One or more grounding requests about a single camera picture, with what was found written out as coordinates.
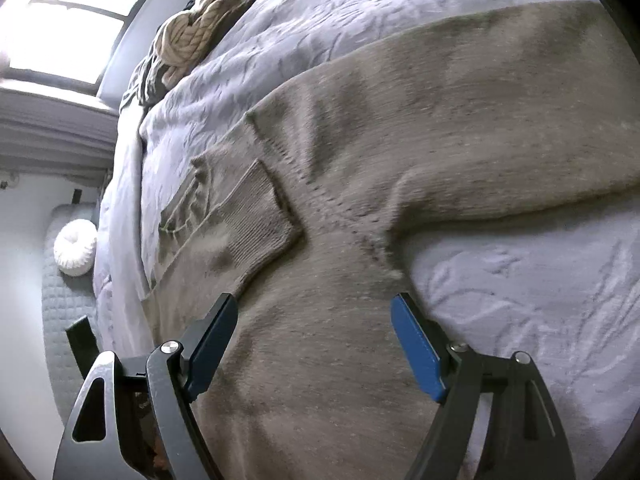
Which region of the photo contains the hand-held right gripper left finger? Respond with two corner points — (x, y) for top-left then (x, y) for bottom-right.
(52, 292), (238, 480)

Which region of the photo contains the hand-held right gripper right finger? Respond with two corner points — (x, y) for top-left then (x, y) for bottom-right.
(390, 292), (576, 480)

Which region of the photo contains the taupe knit sweater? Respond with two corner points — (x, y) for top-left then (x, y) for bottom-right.
(140, 0), (640, 480)

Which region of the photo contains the grey quilted bench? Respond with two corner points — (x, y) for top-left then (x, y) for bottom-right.
(40, 202), (108, 426)

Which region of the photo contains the white round pleated cushion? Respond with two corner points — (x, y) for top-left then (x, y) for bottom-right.
(52, 219), (98, 277)

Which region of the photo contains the grey pleated curtain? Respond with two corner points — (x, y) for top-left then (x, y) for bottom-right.
(0, 87), (121, 171)

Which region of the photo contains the dark grey crumpled cloth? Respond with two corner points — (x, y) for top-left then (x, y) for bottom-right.
(120, 52), (173, 108)

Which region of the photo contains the bright window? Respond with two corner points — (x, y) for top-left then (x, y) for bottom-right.
(0, 0), (166, 96)

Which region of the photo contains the cream knotted knit cushion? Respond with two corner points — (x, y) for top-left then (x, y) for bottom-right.
(152, 0), (281, 73)

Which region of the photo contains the light grey textured bedspread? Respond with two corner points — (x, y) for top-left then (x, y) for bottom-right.
(92, 0), (640, 461)

